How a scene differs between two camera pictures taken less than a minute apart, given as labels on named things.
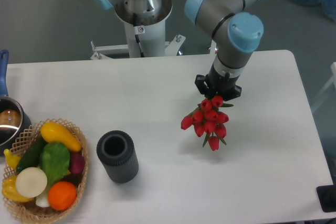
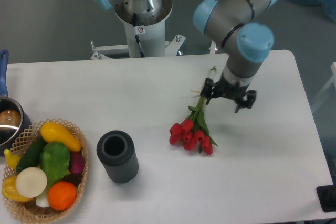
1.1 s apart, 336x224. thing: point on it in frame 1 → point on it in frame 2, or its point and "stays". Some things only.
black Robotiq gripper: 217,83 → 224,88
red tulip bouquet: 208,121 → 193,132
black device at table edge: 327,196 stays
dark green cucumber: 31,157 stays
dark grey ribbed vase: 115,149 stays
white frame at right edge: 333,80 stays
